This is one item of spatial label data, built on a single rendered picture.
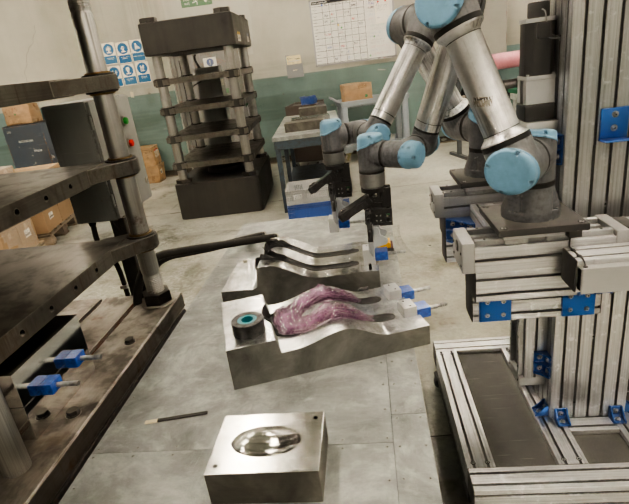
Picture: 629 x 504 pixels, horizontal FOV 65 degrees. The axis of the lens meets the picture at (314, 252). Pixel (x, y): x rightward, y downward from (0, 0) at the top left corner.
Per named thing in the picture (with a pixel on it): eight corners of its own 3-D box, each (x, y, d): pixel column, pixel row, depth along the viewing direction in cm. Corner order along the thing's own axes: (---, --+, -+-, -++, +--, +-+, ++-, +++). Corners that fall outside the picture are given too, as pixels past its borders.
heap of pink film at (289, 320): (358, 295, 143) (355, 271, 140) (378, 324, 127) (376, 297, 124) (269, 315, 139) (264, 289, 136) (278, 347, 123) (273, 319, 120)
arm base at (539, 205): (549, 203, 142) (550, 168, 139) (570, 219, 128) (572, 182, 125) (494, 208, 144) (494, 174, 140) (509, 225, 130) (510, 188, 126)
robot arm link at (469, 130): (482, 150, 171) (482, 110, 166) (459, 146, 183) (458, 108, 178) (511, 144, 175) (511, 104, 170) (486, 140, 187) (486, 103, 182)
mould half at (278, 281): (378, 263, 177) (375, 227, 172) (381, 296, 153) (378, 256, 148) (242, 274, 184) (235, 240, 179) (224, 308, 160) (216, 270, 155)
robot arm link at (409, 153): (431, 135, 138) (396, 134, 145) (413, 143, 130) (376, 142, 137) (432, 163, 141) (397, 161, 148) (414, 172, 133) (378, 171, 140)
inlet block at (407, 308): (443, 308, 136) (442, 290, 134) (451, 316, 132) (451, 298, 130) (397, 318, 134) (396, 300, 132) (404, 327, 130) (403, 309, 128)
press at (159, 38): (276, 178, 695) (250, 16, 620) (264, 210, 551) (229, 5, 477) (209, 186, 700) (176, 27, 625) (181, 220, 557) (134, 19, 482)
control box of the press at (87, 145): (213, 411, 239) (135, 92, 185) (194, 460, 210) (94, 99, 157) (169, 413, 241) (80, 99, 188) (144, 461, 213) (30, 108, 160)
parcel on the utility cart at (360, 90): (368, 100, 739) (366, 80, 729) (373, 102, 709) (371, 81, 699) (341, 104, 736) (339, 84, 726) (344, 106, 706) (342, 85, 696)
